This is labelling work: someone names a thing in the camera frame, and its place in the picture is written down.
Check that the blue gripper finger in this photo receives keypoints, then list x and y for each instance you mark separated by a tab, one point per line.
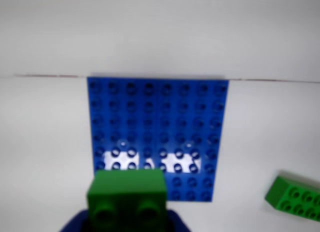
73	223
176	223

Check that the blue 8x8 studded plate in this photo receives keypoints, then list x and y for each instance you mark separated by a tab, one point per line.
157	117

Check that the green 2x4 toy block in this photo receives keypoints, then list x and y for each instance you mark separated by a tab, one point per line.
295	197

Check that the green 2x2 toy block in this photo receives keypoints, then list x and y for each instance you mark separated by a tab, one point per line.
126	187

